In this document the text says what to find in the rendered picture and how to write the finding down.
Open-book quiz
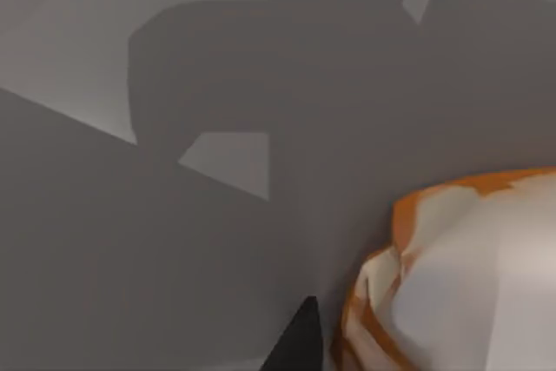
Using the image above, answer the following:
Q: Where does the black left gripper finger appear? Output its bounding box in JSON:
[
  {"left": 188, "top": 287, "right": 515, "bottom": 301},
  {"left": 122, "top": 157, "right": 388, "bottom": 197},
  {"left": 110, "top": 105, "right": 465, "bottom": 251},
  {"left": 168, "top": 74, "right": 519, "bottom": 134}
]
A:
[{"left": 259, "top": 295, "right": 326, "bottom": 371}]

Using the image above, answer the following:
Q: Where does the orange and white bread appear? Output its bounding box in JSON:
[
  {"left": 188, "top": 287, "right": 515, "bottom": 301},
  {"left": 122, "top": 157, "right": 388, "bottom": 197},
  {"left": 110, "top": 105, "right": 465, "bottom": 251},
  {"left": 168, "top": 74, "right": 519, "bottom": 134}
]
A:
[{"left": 328, "top": 164, "right": 556, "bottom": 371}]

